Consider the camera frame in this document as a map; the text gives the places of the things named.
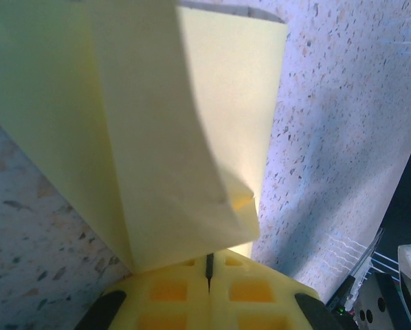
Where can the yellow square paper sheet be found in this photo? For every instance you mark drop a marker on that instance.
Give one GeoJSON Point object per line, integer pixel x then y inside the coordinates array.
{"type": "Point", "coordinates": [140, 137]}

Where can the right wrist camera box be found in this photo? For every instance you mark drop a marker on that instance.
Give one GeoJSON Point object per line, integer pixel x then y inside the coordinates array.
{"type": "Point", "coordinates": [374, 302]}

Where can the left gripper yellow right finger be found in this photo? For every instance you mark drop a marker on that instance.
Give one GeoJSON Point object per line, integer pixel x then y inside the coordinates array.
{"type": "Point", "coordinates": [253, 309]}

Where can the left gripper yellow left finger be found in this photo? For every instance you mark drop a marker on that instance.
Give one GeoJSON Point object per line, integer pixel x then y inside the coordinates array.
{"type": "Point", "coordinates": [164, 309]}

